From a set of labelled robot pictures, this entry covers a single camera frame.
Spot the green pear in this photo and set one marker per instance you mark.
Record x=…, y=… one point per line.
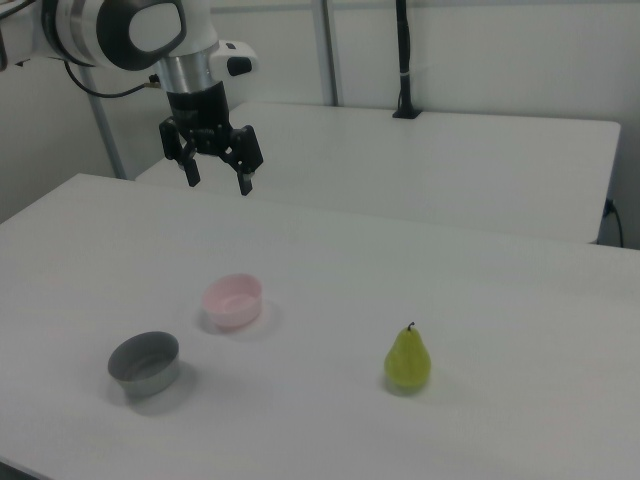
x=407, y=362

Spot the white side table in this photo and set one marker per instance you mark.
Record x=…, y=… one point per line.
x=410, y=165

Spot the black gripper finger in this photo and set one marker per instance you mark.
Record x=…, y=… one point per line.
x=247, y=150
x=189, y=165

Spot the black pole with base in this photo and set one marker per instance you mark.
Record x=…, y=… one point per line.
x=404, y=60

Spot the pink plastic bowl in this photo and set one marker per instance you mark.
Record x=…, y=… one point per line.
x=232, y=302

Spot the slanted aluminium frame post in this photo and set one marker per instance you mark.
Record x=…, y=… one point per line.
x=107, y=135

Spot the grey metal bowl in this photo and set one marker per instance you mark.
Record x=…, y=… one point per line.
x=145, y=367

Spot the wide aluminium frame post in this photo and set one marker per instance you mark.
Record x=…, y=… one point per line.
x=327, y=50

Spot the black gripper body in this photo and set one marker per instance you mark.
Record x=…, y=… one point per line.
x=200, y=107

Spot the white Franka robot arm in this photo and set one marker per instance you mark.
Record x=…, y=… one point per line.
x=150, y=27

